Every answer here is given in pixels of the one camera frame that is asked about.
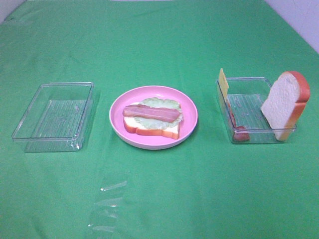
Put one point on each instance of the right clear plastic container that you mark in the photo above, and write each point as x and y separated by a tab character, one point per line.
246	95

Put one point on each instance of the green tablecloth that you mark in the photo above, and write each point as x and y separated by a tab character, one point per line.
204	188

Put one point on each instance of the left clear plastic container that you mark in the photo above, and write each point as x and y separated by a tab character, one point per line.
57	118

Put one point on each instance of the clear plastic film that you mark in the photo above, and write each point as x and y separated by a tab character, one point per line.
107	205

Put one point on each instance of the green lettuce leaf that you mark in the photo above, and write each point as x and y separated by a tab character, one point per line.
159	103

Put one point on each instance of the clear plastic container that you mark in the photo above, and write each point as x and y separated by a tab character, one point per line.
246	95
57	118

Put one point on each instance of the bacon strip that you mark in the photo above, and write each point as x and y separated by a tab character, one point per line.
143	111
238	134

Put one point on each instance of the pink round plate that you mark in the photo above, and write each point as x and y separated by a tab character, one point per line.
189	110

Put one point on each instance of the yellow cheese slice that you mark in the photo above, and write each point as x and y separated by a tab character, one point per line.
223	83

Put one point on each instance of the toast bread slice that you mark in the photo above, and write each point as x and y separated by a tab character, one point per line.
286	102
132	126

